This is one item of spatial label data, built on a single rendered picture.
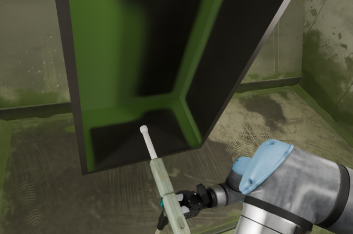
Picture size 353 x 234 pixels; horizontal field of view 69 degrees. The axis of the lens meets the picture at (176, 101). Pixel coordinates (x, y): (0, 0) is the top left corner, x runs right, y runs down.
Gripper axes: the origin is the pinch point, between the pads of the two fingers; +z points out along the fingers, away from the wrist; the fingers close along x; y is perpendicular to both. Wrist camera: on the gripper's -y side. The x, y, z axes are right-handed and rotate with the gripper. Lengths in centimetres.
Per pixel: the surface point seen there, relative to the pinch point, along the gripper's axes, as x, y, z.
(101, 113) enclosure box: 62, 14, 11
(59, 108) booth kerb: 113, 58, 27
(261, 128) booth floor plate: 61, 45, -125
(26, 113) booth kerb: 113, 62, 49
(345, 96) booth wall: 55, 9, -197
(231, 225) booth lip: -1, 51, -57
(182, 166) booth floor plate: 45, 54, -44
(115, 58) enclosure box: 61, -22, 8
